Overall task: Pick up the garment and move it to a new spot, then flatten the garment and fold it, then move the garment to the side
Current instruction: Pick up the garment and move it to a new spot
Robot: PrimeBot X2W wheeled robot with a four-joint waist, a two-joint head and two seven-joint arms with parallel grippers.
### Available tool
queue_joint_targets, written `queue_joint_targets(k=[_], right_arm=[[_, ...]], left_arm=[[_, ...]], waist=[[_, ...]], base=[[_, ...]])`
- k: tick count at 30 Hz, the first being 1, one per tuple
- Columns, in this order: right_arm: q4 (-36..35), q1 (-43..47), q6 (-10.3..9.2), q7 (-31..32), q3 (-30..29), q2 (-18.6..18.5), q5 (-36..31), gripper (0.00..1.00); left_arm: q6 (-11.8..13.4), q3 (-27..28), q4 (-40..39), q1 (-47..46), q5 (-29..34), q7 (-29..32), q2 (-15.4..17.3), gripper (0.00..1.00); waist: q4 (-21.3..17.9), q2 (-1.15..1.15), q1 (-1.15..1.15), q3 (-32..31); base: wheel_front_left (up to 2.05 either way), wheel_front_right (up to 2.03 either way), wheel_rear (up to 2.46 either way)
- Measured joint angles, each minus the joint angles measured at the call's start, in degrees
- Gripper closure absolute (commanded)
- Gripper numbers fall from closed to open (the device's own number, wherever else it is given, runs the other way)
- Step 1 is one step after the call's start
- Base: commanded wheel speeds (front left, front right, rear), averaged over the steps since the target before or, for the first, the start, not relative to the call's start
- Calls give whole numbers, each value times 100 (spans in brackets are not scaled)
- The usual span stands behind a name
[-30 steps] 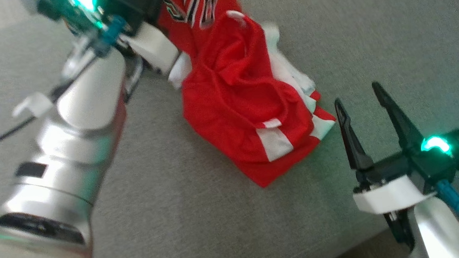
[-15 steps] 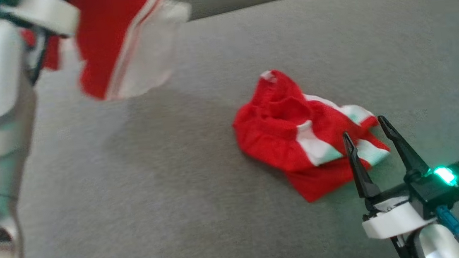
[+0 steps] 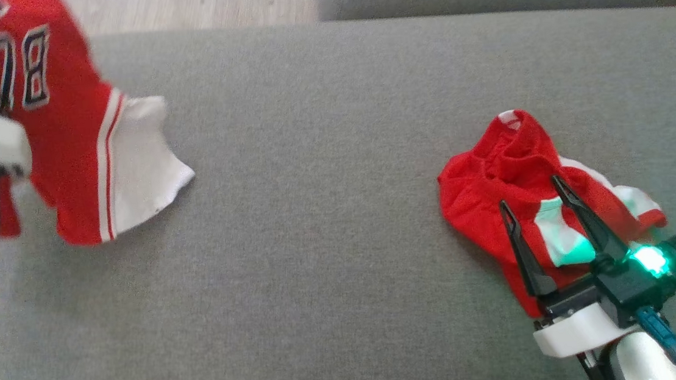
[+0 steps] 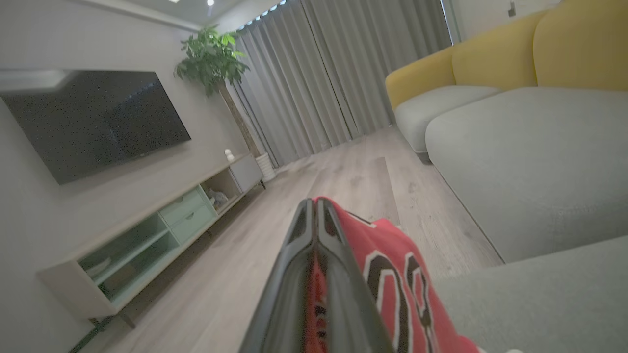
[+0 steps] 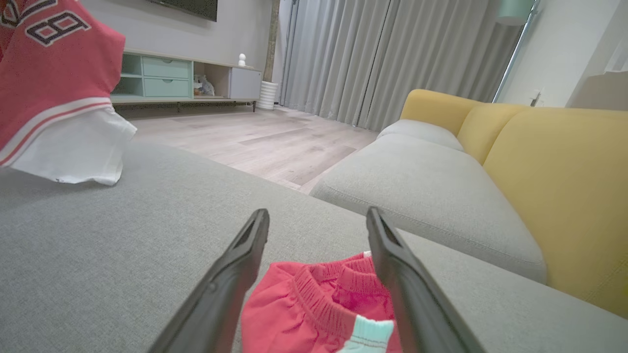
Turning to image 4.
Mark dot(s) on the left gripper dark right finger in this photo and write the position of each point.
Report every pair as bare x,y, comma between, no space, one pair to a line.
343,304

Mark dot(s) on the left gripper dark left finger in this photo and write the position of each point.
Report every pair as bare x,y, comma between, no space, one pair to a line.
289,294

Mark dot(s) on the red basketball jersey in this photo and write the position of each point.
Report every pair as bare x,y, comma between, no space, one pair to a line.
360,240

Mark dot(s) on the grey item in cabinet shelf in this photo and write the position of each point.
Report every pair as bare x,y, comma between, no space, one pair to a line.
218,197

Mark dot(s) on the long low tv cabinet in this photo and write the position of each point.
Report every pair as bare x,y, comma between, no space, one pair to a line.
189,215

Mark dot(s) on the white ribbed plant pot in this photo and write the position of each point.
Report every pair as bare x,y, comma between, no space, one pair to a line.
266,166

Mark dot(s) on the small white figurine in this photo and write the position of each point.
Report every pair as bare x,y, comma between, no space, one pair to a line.
229,156

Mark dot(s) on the grey pleated curtain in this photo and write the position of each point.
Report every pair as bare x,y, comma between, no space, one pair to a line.
333,73

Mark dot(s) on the yellow and grey sofa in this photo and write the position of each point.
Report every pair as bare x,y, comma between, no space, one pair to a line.
530,162

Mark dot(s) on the green leafy house plant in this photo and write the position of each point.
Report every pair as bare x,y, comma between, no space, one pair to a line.
211,59

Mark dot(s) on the black flat screen television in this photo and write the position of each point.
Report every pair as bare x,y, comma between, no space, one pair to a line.
88,122

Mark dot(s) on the dark wall switch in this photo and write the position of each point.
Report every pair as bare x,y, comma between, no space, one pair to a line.
511,9

